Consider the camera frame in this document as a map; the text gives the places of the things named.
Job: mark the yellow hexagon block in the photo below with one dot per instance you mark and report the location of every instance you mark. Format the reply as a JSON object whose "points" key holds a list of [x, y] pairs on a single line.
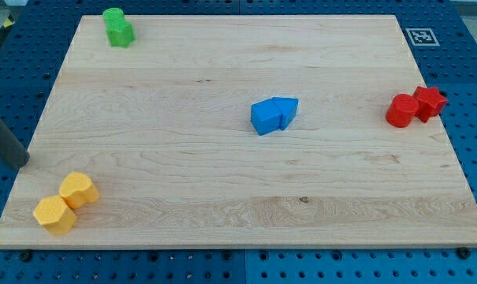
{"points": [[55, 215]]}

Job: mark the wooden board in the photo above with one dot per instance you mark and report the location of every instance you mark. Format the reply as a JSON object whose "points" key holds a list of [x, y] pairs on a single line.
{"points": [[163, 130]]}

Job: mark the blue cube block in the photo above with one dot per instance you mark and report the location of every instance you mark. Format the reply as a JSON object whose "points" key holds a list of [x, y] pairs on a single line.
{"points": [[265, 117]]}

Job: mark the blue triangle block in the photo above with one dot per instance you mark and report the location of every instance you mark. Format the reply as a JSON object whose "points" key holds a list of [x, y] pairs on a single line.
{"points": [[288, 109]]}

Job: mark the green star block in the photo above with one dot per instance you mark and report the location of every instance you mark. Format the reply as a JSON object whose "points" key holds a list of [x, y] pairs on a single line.
{"points": [[120, 33]]}

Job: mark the yellow heart block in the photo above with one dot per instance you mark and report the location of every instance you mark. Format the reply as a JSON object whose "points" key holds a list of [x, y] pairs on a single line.
{"points": [[77, 189]]}

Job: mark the red cylinder block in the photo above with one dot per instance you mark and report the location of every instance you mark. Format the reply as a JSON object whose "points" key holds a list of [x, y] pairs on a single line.
{"points": [[402, 110]]}

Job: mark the green cylinder block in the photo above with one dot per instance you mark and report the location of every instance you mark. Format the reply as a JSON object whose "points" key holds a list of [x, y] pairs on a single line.
{"points": [[113, 15]]}

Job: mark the red star block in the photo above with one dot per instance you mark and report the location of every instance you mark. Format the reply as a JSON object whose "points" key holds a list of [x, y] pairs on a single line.
{"points": [[431, 102]]}

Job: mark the white fiducial marker tag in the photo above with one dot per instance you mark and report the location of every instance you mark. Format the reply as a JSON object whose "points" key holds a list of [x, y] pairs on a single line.
{"points": [[422, 37]]}

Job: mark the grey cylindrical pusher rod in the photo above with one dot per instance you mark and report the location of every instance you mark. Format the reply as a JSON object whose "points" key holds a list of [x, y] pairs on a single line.
{"points": [[12, 152]]}

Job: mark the yellow black hazard tape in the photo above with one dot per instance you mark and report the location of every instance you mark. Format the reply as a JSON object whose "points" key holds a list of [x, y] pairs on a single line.
{"points": [[6, 27]]}

